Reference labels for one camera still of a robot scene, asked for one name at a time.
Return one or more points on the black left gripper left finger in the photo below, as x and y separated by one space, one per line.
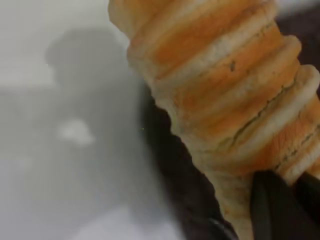
272 212

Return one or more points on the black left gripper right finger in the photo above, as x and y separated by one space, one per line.
311 200

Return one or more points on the striped orange bread roll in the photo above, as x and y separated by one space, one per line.
212 87

